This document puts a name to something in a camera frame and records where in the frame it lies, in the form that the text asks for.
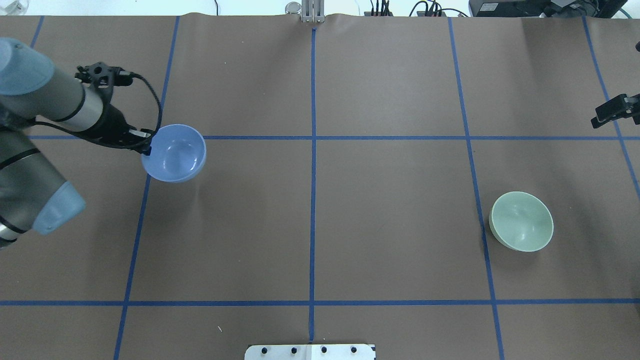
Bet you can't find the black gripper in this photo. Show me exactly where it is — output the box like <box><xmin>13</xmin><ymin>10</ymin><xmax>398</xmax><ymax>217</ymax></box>
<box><xmin>93</xmin><ymin>104</ymin><xmax>154</xmax><ymax>156</ymax></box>

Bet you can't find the blue bowl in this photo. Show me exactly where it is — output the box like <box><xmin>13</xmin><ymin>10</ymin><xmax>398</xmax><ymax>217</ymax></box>
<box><xmin>141</xmin><ymin>124</ymin><xmax>207</xmax><ymax>183</ymax></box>

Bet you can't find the green bowl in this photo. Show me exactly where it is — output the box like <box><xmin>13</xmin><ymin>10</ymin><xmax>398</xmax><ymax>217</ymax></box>
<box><xmin>488</xmin><ymin>191</ymin><xmax>554</xmax><ymax>253</ymax></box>

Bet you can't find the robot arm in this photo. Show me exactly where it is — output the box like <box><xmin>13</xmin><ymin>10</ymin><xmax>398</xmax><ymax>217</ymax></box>
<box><xmin>0</xmin><ymin>37</ymin><xmax>163</xmax><ymax>248</ymax></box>

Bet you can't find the black laptop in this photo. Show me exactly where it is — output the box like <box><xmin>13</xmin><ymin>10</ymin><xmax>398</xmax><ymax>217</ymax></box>
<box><xmin>468</xmin><ymin>0</ymin><xmax>627</xmax><ymax>19</ymax></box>

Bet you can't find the orange black adapter box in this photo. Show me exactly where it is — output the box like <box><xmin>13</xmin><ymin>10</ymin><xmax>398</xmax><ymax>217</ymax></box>
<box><xmin>365</xmin><ymin>0</ymin><xmax>393</xmax><ymax>18</ymax></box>

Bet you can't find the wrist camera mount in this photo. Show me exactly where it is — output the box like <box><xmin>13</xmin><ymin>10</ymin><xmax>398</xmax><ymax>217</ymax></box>
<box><xmin>74</xmin><ymin>62</ymin><xmax>134</xmax><ymax>89</ymax></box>

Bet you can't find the aluminium frame post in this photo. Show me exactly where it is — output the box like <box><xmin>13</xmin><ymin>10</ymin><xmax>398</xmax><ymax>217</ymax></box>
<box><xmin>300</xmin><ymin>0</ymin><xmax>326</xmax><ymax>24</ymax></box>

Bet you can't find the white pedestal base plate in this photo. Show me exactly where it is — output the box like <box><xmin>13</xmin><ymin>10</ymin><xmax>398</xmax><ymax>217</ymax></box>
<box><xmin>244</xmin><ymin>343</ymin><xmax>377</xmax><ymax>360</ymax></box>

